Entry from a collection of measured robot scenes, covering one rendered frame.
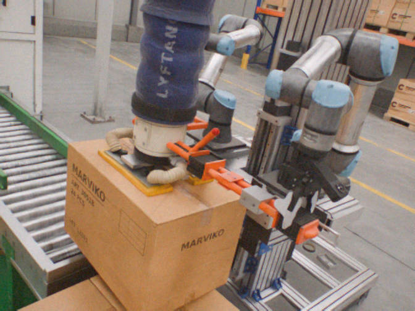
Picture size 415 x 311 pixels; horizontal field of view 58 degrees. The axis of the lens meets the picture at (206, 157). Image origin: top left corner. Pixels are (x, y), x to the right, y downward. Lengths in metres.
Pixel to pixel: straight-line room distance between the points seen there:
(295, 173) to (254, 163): 0.91
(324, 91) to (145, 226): 0.63
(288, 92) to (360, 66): 0.39
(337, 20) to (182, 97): 0.76
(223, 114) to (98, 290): 0.94
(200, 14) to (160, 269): 0.77
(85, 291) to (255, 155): 0.94
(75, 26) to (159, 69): 9.69
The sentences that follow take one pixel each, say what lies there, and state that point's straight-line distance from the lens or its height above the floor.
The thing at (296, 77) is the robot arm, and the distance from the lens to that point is 1.00.
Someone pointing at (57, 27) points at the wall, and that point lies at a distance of 10.69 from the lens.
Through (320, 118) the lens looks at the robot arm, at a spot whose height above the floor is 1.48.
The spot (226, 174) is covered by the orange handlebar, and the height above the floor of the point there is 1.22.
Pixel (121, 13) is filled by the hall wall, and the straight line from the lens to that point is 11.52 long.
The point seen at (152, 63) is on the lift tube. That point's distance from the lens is 1.20.
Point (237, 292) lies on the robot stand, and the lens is 2.21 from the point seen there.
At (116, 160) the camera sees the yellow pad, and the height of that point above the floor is 1.10.
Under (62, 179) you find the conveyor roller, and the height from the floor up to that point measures 0.53.
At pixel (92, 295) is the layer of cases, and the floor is 0.54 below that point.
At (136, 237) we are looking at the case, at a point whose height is 0.97.
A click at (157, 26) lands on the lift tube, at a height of 1.57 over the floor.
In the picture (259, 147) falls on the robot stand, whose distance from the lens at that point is 1.79.
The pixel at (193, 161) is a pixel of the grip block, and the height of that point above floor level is 1.22.
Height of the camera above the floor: 1.69
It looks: 23 degrees down
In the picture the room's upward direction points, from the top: 12 degrees clockwise
